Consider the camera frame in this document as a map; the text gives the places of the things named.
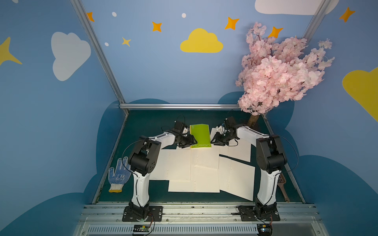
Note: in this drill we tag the white blue dotted work glove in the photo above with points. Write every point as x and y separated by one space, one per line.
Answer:
119 176

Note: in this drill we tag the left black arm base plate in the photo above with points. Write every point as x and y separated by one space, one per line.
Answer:
144 214

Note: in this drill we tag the green cover notebook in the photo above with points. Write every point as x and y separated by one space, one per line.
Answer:
201 134

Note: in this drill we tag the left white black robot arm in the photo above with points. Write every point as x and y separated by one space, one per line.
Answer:
144 158

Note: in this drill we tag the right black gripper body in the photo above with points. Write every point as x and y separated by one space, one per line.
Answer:
220 138

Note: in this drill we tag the pink cherry blossom tree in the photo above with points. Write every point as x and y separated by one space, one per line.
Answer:
274 73

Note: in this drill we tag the white lined notebook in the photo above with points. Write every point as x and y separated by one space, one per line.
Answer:
207 157

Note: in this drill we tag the left controller board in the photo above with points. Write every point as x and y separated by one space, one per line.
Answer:
141 230

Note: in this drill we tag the controller board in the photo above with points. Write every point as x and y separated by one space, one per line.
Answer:
264 230
141 230

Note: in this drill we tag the aluminium rail frame front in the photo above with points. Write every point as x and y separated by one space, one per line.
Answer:
200 219

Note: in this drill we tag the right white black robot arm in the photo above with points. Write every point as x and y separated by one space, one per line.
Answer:
270 155

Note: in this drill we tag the open white notebook far right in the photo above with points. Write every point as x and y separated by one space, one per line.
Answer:
237 149

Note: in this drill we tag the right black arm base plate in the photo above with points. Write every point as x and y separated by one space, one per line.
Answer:
259 213

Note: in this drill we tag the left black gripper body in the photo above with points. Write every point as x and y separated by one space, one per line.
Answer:
188 140

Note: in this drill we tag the right controller board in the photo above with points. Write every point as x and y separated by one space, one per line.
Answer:
264 230

